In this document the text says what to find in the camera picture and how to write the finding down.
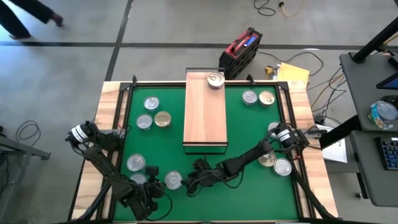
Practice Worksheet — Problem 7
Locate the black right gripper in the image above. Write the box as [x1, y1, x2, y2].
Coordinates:
[183, 157, 227, 191]

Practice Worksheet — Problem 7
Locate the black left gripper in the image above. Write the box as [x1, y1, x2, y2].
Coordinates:
[119, 166, 167, 222]

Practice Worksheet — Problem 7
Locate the gold-lid pink salmon can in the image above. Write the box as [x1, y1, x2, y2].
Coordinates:
[154, 111, 172, 128]
[206, 71, 226, 90]
[258, 90, 276, 108]
[258, 151, 277, 168]

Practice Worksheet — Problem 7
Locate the green table mat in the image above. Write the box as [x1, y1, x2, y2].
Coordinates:
[113, 86, 300, 222]

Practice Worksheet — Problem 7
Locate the blue-label silver-lid can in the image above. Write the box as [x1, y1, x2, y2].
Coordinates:
[143, 95, 160, 112]

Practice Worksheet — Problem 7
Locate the black metal stand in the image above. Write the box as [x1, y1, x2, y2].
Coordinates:
[0, 126, 51, 224]

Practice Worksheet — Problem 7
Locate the red and black tool case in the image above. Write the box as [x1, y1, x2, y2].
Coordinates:
[218, 27, 264, 80]

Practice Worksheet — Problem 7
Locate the yellow paper pad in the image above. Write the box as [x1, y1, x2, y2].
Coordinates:
[275, 62, 310, 86]

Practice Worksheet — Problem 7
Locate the white paper sheet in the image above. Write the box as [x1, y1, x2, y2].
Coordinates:
[315, 124, 348, 164]

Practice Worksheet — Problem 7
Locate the black desk support bar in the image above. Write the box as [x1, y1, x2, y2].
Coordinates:
[319, 114, 358, 150]

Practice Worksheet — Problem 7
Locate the grey desk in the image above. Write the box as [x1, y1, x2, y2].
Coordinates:
[338, 52, 398, 131]
[349, 129, 398, 208]

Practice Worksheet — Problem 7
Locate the black keyboard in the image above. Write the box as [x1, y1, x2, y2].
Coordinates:
[377, 136, 398, 171]

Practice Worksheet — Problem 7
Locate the colourful-label can with silver lid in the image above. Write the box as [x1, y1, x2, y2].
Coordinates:
[368, 100, 398, 131]

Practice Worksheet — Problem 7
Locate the person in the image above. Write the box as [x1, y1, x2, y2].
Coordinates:
[0, 0, 65, 40]

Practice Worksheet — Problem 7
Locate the black tablet screen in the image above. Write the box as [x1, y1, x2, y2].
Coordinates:
[375, 72, 398, 91]

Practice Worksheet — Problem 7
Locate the black monitor pole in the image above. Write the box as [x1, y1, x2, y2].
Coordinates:
[352, 17, 398, 64]

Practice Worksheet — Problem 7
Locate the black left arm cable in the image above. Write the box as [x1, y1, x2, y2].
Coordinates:
[146, 192, 174, 222]

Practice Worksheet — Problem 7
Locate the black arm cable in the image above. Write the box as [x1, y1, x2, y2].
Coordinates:
[185, 174, 245, 198]
[146, 192, 174, 222]

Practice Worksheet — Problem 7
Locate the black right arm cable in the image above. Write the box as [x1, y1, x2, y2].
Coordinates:
[185, 174, 245, 198]

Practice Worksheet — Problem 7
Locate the wooden shelf with black frame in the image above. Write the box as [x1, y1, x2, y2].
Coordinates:
[182, 67, 229, 156]

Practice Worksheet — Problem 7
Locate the black table frame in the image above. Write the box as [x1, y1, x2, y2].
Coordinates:
[110, 74, 312, 223]

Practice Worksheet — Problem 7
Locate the black floor cable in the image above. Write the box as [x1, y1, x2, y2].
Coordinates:
[257, 49, 324, 77]
[15, 120, 41, 144]
[253, 0, 277, 17]

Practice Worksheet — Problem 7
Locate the yellow floor cable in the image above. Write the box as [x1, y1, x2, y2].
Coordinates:
[279, 0, 307, 18]

